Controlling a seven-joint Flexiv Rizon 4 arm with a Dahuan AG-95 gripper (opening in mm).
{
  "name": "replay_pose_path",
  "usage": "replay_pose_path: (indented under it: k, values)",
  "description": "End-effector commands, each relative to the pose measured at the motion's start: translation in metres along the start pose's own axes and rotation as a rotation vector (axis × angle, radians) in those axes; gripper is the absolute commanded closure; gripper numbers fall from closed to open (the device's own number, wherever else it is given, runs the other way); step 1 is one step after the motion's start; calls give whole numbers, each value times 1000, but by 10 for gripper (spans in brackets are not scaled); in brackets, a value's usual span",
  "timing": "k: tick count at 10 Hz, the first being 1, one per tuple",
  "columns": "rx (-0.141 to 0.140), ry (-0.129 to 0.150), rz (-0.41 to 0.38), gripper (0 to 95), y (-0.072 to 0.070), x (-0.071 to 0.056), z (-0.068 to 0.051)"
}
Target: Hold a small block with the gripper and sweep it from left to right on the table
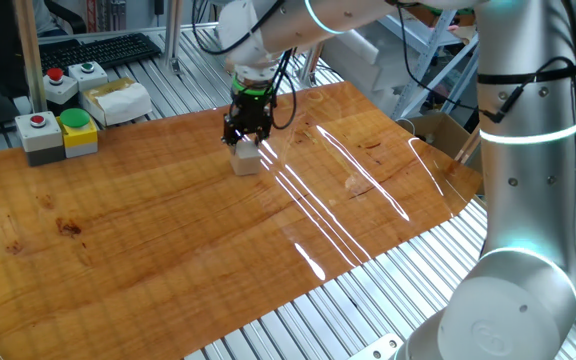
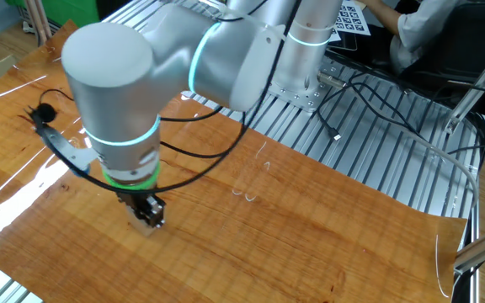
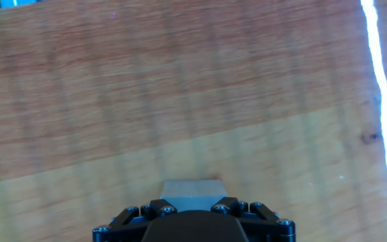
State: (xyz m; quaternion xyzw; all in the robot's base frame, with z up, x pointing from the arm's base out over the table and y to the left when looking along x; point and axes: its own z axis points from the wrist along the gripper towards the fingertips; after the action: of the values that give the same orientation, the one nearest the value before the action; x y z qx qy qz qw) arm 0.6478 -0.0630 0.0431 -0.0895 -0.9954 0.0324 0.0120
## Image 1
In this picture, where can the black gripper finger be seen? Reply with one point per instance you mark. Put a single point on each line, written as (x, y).
(230, 134)
(264, 133)

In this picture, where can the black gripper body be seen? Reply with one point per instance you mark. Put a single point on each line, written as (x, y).
(250, 112)

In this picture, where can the pale wooden cube block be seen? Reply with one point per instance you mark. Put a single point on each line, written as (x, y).
(246, 160)

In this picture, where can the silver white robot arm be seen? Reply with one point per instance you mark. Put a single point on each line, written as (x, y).
(518, 200)

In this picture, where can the glossy wood grain mat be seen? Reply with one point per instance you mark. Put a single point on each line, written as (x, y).
(168, 225)

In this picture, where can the cardboard tissue box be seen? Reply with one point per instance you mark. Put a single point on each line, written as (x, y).
(118, 102)

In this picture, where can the white foam packing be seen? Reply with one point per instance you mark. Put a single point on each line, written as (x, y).
(368, 55)

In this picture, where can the black power adapter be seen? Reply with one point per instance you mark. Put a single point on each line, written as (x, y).
(159, 6)

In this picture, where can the white box small green button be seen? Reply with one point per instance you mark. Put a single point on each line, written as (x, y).
(90, 77)

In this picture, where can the yellow box green button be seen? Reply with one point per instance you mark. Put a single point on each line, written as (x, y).
(79, 137)

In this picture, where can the black computer keyboard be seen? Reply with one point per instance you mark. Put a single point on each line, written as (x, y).
(103, 50)

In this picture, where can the grey metal shelf rack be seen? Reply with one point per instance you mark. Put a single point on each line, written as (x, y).
(419, 75)

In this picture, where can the white box red mushroom button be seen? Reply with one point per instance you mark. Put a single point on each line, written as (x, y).
(60, 87)

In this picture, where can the open cardboard box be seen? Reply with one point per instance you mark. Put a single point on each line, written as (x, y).
(443, 131)

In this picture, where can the red lattice bar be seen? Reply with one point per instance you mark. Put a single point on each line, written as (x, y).
(91, 15)

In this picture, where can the grey box red button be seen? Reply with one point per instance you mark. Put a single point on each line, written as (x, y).
(40, 140)

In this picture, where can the black chair armrest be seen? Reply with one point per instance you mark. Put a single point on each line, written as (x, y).
(70, 17)

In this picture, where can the person in grey shirt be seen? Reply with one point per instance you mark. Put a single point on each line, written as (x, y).
(43, 15)

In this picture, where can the aluminium frame post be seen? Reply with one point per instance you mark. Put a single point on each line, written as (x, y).
(310, 65)
(30, 55)
(172, 30)

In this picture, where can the slanted aluminium frame profile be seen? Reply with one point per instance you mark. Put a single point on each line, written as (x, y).
(468, 150)

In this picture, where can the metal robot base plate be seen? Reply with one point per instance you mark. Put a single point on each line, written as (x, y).
(378, 350)

